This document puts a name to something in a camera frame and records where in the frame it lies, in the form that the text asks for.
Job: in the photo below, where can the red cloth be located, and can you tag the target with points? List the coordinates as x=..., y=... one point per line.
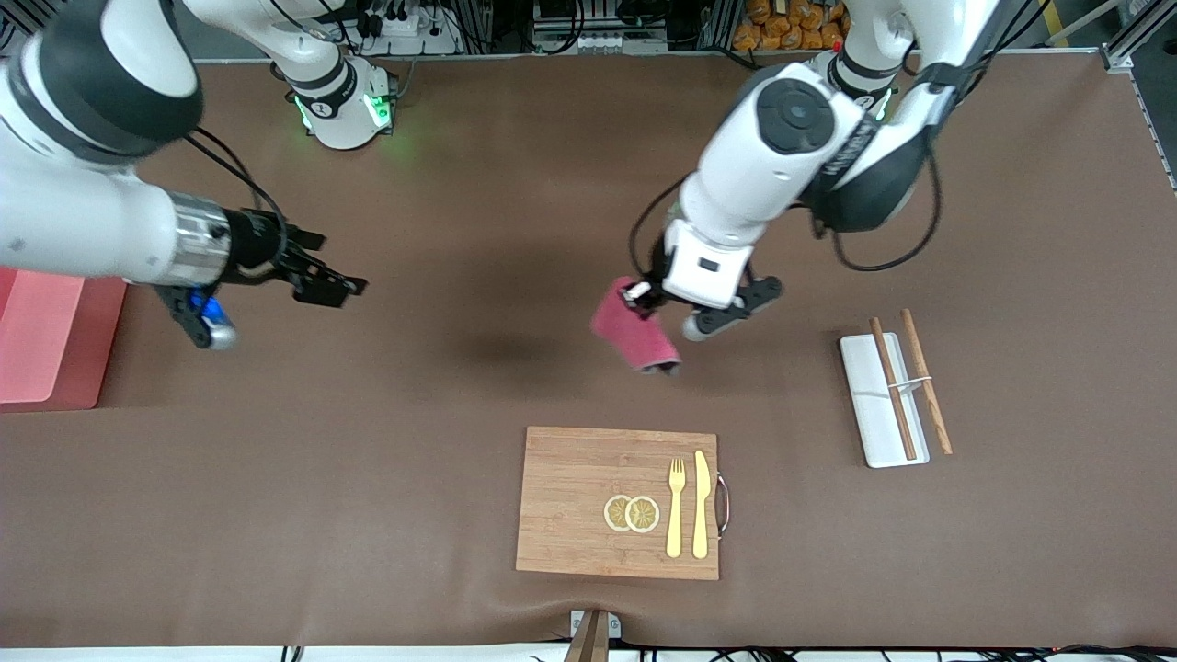
x=634, y=336

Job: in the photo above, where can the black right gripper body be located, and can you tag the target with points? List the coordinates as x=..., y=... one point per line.
x=255, y=245

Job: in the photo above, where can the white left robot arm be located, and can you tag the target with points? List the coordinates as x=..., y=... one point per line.
x=782, y=156

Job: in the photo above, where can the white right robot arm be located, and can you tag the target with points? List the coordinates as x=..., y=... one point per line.
x=92, y=221

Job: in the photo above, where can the white rectangular tray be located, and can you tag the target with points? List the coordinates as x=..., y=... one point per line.
x=864, y=386

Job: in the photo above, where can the orange bread pile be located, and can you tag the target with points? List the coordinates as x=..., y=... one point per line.
x=782, y=28

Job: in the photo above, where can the lemon slice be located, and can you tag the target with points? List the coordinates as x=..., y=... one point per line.
x=644, y=515
x=616, y=513

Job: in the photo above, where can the thin white chopstick band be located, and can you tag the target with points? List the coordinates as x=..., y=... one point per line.
x=910, y=383

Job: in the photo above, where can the brown mount bar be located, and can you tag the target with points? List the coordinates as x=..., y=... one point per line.
x=588, y=644

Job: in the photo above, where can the grey metal table bracket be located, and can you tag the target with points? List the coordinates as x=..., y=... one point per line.
x=614, y=627

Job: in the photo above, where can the black electronics box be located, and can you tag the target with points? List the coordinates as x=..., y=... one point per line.
x=588, y=11

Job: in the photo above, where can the pink plastic box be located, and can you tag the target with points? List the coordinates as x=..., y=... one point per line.
x=46, y=340

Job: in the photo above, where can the yellow fork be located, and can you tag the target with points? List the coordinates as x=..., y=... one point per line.
x=676, y=515

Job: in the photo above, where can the white power strip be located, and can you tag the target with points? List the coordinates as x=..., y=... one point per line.
x=400, y=25

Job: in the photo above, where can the brown wooden chopstick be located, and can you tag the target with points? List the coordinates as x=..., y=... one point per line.
x=894, y=386
x=924, y=377

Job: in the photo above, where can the aluminium frame profile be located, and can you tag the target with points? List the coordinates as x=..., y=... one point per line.
x=1131, y=41

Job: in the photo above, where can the yellow knife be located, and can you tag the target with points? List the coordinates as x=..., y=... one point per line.
x=702, y=506

